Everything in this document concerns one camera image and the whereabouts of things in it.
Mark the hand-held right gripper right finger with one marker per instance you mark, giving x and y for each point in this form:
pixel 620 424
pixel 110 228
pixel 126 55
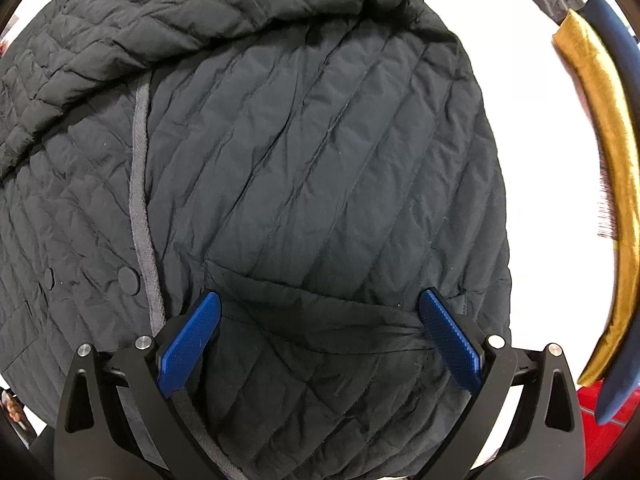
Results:
pixel 450 345

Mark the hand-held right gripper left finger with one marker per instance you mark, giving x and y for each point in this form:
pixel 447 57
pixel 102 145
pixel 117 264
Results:
pixel 190 341

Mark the navy blue cloth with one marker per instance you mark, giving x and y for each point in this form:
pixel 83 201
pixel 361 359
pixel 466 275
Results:
pixel 607 25

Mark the brown fringed cloth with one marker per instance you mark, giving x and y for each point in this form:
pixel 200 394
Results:
pixel 606 205

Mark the red cloth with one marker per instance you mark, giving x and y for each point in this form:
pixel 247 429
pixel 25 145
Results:
pixel 595 435

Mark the black quilted jacket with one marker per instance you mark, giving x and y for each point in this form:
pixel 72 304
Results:
pixel 300 160

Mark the gold satin cloth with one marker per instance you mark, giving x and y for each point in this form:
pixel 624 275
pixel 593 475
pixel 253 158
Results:
pixel 612 125

